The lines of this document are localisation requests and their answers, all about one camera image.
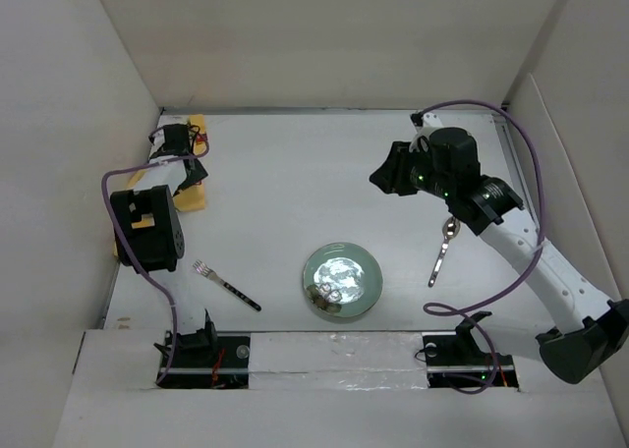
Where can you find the black-handled metal fork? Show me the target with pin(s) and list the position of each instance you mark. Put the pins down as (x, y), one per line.
(202, 269)

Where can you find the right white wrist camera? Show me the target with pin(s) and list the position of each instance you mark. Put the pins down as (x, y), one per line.
(424, 125)

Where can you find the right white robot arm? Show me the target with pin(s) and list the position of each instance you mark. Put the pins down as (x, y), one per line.
(589, 327)

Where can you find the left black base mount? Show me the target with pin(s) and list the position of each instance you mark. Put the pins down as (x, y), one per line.
(226, 367)

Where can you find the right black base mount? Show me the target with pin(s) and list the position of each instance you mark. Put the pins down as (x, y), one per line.
(455, 360)

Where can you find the yellow car-print placemat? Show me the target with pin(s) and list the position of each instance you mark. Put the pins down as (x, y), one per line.
(189, 192)

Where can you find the green flower plate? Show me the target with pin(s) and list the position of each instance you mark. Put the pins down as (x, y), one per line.
(342, 281)

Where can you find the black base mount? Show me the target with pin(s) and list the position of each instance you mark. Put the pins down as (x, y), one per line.
(455, 360)
(226, 367)

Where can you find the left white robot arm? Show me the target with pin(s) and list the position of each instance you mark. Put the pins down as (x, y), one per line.
(202, 340)

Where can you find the silver metal spoon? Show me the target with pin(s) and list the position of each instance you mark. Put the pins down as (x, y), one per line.
(450, 231)

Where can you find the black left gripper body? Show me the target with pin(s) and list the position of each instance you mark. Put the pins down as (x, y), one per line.
(196, 176)

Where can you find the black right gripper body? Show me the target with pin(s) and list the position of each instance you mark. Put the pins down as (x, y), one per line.
(403, 176)

